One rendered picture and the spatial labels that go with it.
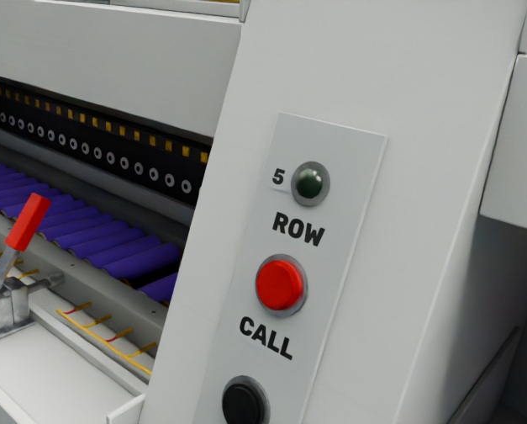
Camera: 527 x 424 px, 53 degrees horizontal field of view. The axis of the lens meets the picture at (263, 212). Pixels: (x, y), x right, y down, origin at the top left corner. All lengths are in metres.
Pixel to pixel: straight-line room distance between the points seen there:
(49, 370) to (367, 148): 0.23
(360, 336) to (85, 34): 0.19
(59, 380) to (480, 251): 0.23
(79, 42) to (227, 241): 0.14
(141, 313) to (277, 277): 0.17
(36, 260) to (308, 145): 0.27
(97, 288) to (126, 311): 0.03
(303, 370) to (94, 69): 0.17
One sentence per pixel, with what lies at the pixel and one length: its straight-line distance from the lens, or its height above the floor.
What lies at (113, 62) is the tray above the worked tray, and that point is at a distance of 0.26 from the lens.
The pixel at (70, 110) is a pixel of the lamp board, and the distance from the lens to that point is 0.56.
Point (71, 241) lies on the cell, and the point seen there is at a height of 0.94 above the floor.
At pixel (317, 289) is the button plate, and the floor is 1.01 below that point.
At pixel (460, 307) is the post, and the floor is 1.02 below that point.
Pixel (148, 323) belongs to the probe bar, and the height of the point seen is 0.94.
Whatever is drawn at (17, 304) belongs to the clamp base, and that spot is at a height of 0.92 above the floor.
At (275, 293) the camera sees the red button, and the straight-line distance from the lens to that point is 0.17.
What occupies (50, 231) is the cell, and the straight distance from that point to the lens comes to 0.45.
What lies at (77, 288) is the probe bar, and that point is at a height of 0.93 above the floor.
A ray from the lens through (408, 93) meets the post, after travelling 0.16.
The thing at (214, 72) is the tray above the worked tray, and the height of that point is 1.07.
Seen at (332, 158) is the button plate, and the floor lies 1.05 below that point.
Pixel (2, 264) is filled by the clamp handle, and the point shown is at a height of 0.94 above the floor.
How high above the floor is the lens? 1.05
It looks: 7 degrees down
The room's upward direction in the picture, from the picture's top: 16 degrees clockwise
